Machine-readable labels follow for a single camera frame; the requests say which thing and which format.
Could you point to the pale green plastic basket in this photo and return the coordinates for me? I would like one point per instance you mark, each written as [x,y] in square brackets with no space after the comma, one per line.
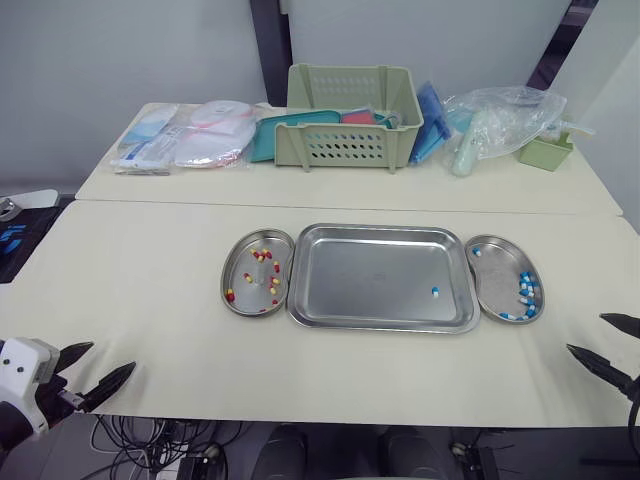
[350,145]

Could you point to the pale green tube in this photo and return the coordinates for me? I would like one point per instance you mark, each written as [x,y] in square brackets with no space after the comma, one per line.
[465,150]

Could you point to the white round pack red trim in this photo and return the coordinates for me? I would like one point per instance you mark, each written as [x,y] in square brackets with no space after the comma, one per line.
[210,135]

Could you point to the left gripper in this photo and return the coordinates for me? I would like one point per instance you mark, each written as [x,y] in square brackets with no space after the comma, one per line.
[55,395]

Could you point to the small green box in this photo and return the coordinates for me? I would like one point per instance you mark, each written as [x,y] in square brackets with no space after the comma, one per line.
[542,152]

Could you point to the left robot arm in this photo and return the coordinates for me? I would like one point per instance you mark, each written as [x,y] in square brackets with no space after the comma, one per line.
[15,425]

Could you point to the blue plastic pack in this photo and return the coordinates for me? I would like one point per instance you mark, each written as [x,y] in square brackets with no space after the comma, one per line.
[430,125]

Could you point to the teal plastic tray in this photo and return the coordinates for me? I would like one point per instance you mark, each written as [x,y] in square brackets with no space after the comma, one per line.
[265,137]

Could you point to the blue-white flat pack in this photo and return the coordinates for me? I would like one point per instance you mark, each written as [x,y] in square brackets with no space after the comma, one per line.
[145,145]

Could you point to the steel rectangular tray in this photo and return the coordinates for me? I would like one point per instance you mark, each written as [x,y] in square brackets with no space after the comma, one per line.
[370,277]

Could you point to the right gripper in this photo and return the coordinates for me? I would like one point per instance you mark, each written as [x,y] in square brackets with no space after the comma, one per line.
[632,386]

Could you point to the steel kidney dish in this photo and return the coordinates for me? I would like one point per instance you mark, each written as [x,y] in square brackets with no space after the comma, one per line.
[500,280]
[250,295]

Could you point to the clear plastic bag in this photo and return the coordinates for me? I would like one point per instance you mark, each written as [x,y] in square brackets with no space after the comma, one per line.
[510,117]

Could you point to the red and blue pack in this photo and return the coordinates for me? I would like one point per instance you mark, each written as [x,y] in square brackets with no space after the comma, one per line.
[357,117]

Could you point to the robot body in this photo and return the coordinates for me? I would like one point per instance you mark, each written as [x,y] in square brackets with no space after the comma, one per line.
[360,452]

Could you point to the black device with blue lights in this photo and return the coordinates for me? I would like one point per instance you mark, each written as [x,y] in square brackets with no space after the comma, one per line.
[22,235]

